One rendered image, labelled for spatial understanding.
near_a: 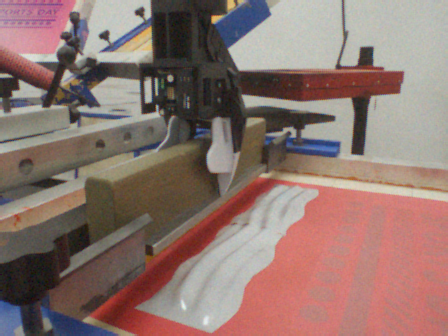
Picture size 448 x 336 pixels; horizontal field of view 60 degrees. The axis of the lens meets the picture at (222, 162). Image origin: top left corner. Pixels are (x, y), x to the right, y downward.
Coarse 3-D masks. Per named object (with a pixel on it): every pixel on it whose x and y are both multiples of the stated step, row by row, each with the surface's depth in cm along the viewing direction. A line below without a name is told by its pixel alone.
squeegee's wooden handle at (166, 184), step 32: (256, 128) 57; (160, 160) 36; (192, 160) 40; (256, 160) 58; (96, 192) 30; (128, 192) 31; (160, 192) 36; (192, 192) 41; (96, 224) 31; (160, 224) 36
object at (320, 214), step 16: (240, 192) 59; (256, 192) 59; (320, 192) 59; (336, 192) 59; (352, 192) 59; (368, 192) 59; (224, 208) 52; (240, 208) 52; (304, 208) 52; (320, 208) 52; (336, 208) 52; (416, 208) 52; (432, 208) 52; (224, 224) 47; (304, 224) 47; (320, 224) 47; (320, 240) 43
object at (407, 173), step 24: (288, 168) 69; (312, 168) 67; (336, 168) 65; (360, 168) 64; (384, 168) 62; (408, 168) 61; (432, 168) 59; (48, 192) 48; (72, 192) 48; (0, 216) 41; (24, 216) 43; (48, 216) 46
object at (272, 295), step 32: (160, 256) 40; (192, 256) 40; (288, 256) 40; (128, 288) 34; (160, 288) 34; (256, 288) 34; (288, 288) 34; (128, 320) 30; (160, 320) 30; (256, 320) 30; (288, 320) 30
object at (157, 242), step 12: (252, 168) 57; (264, 168) 58; (240, 180) 51; (252, 180) 54; (216, 192) 47; (228, 192) 47; (204, 204) 43; (216, 204) 44; (180, 216) 39; (192, 216) 39; (204, 216) 41; (168, 228) 37; (180, 228) 37; (156, 240) 34; (168, 240) 35; (156, 252) 34
